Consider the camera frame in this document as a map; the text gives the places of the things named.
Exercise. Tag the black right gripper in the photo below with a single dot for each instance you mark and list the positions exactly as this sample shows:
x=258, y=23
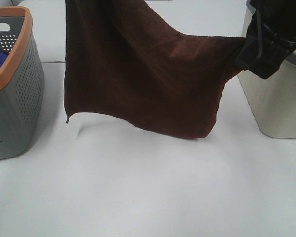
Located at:
x=270, y=36

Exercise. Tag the brown towel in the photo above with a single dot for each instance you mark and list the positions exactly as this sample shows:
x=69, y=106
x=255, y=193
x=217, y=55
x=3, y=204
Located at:
x=124, y=60

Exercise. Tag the beige basket grey rim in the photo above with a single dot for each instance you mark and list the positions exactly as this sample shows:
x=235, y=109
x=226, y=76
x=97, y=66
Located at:
x=272, y=100

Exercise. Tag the grey perforated basket orange rim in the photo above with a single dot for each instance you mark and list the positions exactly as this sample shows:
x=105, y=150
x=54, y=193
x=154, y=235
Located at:
x=21, y=81

